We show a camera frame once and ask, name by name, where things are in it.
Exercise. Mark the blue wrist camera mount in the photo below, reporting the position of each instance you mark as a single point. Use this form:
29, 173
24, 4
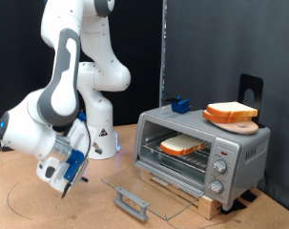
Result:
82, 116

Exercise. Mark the vertical metal pole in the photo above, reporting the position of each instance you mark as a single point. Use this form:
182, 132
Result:
163, 47

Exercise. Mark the black foam pad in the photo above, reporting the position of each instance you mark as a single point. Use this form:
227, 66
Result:
236, 206
249, 196

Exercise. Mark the silver toaster oven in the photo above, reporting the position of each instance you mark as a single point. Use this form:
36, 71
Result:
245, 178

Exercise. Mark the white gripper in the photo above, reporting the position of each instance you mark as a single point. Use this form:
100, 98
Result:
81, 135

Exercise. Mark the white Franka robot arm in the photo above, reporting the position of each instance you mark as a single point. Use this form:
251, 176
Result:
61, 95

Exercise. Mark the black metal bookend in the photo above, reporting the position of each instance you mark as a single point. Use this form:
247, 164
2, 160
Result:
244, 82

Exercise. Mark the round wooden cutting board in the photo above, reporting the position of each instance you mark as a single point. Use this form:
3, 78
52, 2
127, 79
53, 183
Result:
242, 129

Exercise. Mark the silver oven knob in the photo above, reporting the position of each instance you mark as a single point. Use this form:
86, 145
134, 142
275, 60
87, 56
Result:
216, 186
220, 166

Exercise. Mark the metal oven rack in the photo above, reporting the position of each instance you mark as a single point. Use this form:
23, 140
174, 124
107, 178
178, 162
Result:
195, 160

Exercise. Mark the white bread slice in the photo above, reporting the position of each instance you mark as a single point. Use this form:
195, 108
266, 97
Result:
233, 108
182, 144
215, 119

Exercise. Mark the blue spatula grip block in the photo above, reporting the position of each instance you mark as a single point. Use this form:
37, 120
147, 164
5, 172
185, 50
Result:
181, 106

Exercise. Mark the slotted wooden block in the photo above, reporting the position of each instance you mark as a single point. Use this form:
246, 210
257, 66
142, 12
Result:
210, 206

